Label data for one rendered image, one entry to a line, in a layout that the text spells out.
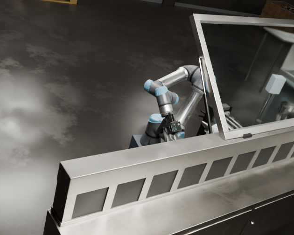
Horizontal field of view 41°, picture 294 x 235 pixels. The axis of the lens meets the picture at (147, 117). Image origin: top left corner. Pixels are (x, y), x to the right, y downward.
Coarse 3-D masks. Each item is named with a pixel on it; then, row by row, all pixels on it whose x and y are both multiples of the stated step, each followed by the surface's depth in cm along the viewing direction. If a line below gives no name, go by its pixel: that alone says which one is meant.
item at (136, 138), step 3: (135, 135) 281; (138, 135) 282; (141, 135) 283; (132, 138) 281; (135, 138) 278; (138, 138) 278; (132, 141) 281; (135, 141) 276; (138, 141) 276; (132, 144) 281; (135, 144) 276; (138, 144) 273; (129, 147) 285; (132, 147) 281; (135, 147) 276
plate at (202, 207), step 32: (192, 192) 160; (224, 192) 166; (256, 192) 171; (288, 192) 179; (96, 224) 133; (128, 224) 137; (160, 224) 141; (192, 224) 145; (224, 224) 159; (256, 224) 179
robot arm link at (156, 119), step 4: (152, 116) 265; (156, 116) 266; (160, 116) 267; (148, 120) 267; (152, 120) 263; (156, 120) 261; (160, 120) 262; (148, 124) 267; (152, 124) 264; (156, 124) 263; (148, 128) 267; (152, 128) 265; (156, 128) 263; (148, 132) 268; (152, 132) 266; (156, 132) 264; (156, 136) 268
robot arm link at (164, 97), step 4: (160, 88) 220; (164, 88) 220; (156, 92) 221; (160, 92) 220; (164, 92) 219; (168, 92) 224; (156, 96) 221; (160, 96) 219; (164, 96) 219; (168, 96) 221; (160, 100) 219; (164, 100) 219; (168, 100) 220; (160, 104) 219; (164, 104) 218
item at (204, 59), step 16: (192, 16) 166; (208, 16) 170; (224, 16) 176; (240, 16) 183; (208, 64) 163; (208, 80) 162; (208, 112) 163; (208, 128) 163; (224, 128) 159; (256, 128) 170; (272, 128) 176
